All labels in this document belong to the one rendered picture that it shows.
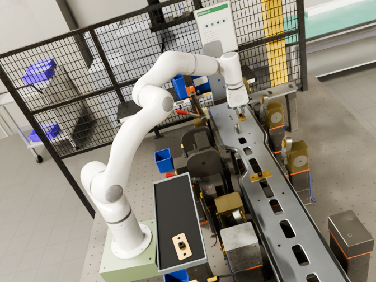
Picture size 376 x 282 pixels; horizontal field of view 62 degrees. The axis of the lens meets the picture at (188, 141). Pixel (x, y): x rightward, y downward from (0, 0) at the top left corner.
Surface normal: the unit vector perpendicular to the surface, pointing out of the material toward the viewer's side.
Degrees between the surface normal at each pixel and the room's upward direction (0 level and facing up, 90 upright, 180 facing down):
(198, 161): 90
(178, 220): 0
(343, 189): 0
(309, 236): 0
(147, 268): 90
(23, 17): 90
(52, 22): 90
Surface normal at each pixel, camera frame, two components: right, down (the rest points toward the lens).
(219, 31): 0.14, 0.55
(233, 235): -0.25, -0.79
